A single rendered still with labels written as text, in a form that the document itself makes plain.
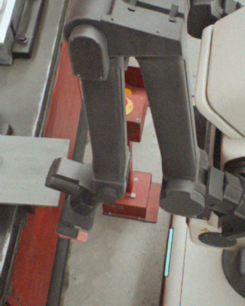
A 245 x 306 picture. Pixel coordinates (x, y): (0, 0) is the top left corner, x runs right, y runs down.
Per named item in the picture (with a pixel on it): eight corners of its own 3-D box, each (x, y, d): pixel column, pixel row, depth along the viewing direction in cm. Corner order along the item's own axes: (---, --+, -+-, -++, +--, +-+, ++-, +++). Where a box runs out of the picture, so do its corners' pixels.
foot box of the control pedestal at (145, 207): (156, 224, 208) (157, 212, 198) (102, 215, 211) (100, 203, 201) (163, 184, 219) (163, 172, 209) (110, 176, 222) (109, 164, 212)
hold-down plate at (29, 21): (30, 58, 146) (29, 51, 143) (13, 57, 146) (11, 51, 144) (46, -8, 162) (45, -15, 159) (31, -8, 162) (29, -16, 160)
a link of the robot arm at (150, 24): (185, 24, 44) (196, -45, 50) (52, 27, 48) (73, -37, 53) (205, 218, 81) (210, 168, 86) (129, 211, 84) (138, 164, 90)
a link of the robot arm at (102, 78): (111, 38, 47) (128, -32, 53) (56, 32, 48) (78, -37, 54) (123, 210, 84) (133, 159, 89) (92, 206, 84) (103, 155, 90)
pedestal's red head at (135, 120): (140, 143, 153) (140, 111, 138) (93, 136, 155) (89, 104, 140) (149, 96, 164) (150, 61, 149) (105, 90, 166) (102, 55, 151)
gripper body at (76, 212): (59, 222, 95) (71, 211, 89) (71, 178, 100) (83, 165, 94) (88, 232, 97) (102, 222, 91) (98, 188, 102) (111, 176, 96)
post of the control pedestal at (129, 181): (131, 192, 204) (128, 123, 158) (118, 190, 204) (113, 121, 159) (133, 182, 206) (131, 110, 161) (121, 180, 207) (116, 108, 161)
